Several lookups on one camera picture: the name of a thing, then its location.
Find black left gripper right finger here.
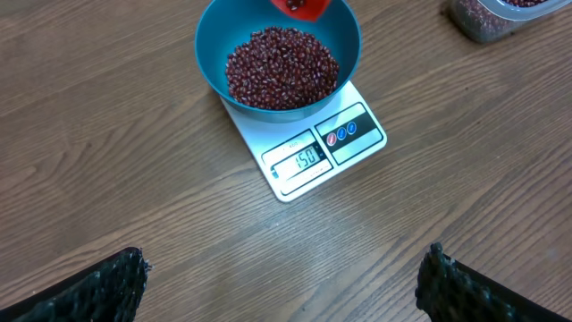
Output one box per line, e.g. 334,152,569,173
415,242,570,322

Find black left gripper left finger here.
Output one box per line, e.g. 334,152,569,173
1,247,150,322

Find red measuring scoop blue handle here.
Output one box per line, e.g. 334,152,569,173
271,0,331,22

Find white digital kitchen scale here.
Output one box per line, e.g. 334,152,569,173
224,82,387,202

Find blue plastic bowl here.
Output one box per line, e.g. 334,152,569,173
195,0,362,123

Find red beans in bowl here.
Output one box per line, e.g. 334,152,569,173
225,26,340,110

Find clear plastic food container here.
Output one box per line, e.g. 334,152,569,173
447,0,571,43

